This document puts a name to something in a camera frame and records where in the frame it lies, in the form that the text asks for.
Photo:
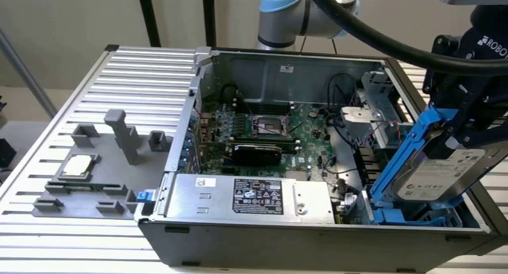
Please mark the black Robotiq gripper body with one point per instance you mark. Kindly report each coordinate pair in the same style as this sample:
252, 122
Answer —
488, 33

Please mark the hard disk with blue bracket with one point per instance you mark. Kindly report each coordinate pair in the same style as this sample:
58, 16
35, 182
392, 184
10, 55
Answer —
436, 179

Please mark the grey metal disk bay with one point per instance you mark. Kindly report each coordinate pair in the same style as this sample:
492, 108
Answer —
444, 211

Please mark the black plastic fan shroud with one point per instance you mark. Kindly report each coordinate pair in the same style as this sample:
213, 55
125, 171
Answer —
369, 167

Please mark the silver metal drive cage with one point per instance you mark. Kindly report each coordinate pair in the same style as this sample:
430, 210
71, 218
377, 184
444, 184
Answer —
357, 116

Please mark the green Dell motherboard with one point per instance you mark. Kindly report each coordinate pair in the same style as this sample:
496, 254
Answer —
313, 137

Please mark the silver finned heat sink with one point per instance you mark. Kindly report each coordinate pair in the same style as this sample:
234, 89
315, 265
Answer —
299, 175

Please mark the CPU socket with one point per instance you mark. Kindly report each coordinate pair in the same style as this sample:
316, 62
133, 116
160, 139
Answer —
270, 127

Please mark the black RAM slot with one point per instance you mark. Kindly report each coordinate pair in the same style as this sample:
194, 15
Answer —
262, 140
264, 144

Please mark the black graphics card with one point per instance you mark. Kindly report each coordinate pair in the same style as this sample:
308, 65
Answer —
256, 155

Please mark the open black PC case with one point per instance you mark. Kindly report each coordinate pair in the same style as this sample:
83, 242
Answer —
277, 244

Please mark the silver power supply unit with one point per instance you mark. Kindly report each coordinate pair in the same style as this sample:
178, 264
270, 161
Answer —
222, 202

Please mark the black stand pole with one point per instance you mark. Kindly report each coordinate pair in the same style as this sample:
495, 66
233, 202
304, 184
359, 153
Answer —
149, 18
209, 18

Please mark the blue case latch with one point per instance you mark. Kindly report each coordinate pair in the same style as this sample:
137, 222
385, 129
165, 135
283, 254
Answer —
145, 196

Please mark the grey parts rack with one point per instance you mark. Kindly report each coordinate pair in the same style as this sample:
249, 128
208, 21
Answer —
107, 167

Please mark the green RAM stick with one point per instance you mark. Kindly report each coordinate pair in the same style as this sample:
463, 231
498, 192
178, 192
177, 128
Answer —
95, 185

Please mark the silver CPU chip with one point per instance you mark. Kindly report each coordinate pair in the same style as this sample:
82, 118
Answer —
78, 164

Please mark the silver slanted pole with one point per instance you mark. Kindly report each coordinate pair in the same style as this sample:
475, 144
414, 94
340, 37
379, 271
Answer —
23, 72

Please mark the black box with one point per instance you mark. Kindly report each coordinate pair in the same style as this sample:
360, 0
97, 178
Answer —
6, 153

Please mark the blue empty disk bracket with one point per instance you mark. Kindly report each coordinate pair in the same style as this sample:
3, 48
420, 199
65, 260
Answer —
391, 217

